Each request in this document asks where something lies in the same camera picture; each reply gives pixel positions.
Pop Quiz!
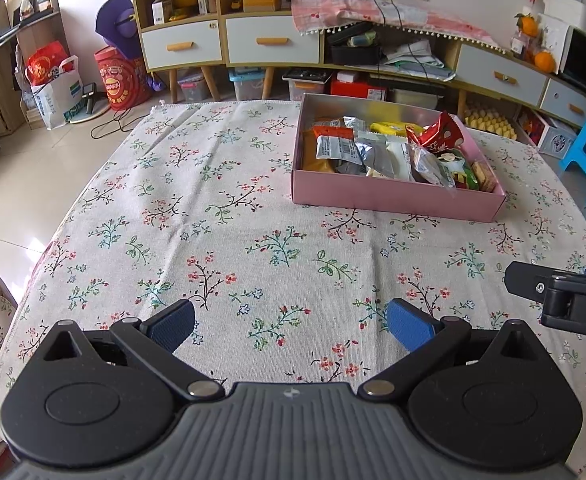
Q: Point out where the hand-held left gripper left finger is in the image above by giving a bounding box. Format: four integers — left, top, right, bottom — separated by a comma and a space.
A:
43, 299, 226, 402

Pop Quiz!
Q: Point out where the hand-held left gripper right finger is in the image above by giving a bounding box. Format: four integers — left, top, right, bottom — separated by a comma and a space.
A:
358, 297, 541, 402

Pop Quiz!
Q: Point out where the clear wafer biscuit pack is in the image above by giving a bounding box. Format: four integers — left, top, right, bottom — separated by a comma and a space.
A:
470, 160, 496, 194

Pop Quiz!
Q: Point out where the green snack packet with figure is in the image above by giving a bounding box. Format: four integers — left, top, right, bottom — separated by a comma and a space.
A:
435, 150, 478, 190

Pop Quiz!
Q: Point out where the pink cardboard box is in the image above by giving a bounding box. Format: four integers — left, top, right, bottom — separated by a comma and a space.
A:
291, 92, 506, 224

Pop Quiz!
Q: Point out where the long clear cracker packet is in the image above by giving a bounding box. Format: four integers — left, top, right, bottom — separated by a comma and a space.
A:
410, 147, 456, 189

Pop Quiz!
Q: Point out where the cream white snack packet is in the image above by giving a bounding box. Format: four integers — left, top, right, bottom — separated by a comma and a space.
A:
385, 140, 417, 181

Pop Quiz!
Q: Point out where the red snack packet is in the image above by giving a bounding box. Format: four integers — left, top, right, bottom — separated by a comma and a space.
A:
405, 112, 464, 154

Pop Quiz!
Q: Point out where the mustard snack packet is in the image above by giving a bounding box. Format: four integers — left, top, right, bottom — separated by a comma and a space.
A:
300, 155, 339, 175

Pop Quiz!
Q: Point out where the clear silver snack packet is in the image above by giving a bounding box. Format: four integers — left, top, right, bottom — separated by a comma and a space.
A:
315, 135, 361, 164

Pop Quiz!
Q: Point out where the yellow snack packet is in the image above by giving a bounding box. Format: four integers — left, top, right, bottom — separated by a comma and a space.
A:
370, 121, 419, 137

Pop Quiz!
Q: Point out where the orange-red foil snack packet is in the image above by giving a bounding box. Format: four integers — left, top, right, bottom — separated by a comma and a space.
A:
313, 125, 355, 140

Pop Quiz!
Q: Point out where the floral tablecloth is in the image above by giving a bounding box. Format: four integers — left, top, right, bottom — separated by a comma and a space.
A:
0, 100, 586, 480

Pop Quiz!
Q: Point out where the white printed box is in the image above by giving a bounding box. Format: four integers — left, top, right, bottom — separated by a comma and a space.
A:
518, 107, 579, 156

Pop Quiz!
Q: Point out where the yellow egg tray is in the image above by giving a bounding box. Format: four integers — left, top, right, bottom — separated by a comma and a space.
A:
464, 102, 518, 140

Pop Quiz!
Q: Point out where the white cabinet drawer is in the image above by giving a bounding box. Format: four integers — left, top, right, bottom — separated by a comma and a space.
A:
225, 16, 322, 65
457, 44, 548, 106
540, 80, 586, 127
140, 22, 223, 71

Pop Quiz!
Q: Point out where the wide clear storage bin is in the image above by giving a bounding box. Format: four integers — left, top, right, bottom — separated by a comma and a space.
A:
390, 82, 446, 111

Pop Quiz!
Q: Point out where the black tool on white base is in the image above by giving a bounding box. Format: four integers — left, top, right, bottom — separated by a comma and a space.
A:
70, 82, 112, 125

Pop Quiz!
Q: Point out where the small clear storage bin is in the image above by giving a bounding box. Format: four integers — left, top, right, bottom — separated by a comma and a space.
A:
178, 70, 209, 104

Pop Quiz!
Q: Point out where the red flat box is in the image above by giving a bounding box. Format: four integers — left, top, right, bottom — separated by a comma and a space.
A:
336, 72, 389, 104

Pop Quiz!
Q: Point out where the pile of papers and cloths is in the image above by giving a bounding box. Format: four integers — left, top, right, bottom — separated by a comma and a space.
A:
380, 40, 456, 81

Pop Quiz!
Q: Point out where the red gift bag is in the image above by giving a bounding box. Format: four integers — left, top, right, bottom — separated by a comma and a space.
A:
94, 46, 154, 111

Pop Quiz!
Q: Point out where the clear bin with blue lid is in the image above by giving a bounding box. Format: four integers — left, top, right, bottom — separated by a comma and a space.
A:
229, 69, 269, 102

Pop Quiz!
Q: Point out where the white shopping bag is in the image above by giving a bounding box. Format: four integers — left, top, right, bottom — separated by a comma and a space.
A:
23, 42, 87, 131

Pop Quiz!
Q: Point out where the clear bin with dark lid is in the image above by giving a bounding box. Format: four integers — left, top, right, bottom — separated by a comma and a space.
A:
283, 69, 332, 104

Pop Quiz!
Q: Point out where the white foam box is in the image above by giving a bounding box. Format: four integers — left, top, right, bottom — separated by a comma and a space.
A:
543, 0, 586, 26

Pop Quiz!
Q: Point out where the black storage tray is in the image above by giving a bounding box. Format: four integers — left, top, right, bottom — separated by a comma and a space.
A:
325, 22, 384, 66

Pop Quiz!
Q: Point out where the wooden cabinet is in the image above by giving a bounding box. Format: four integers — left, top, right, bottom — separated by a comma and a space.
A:
127, 0, 586, 128

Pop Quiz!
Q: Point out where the purple toy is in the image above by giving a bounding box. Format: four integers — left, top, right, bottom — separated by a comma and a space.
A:
96, 0, 142, 61

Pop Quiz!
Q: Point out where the pink fringed cloth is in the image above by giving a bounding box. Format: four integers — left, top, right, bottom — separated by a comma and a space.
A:
291, 0, 506, 52

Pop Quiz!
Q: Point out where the wooden side shelf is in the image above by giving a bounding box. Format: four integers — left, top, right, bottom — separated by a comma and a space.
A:
0, 0, 64, 136

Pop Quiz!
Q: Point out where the black floor cable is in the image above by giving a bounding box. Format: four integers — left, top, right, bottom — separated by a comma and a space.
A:
90, 105, 147, 141

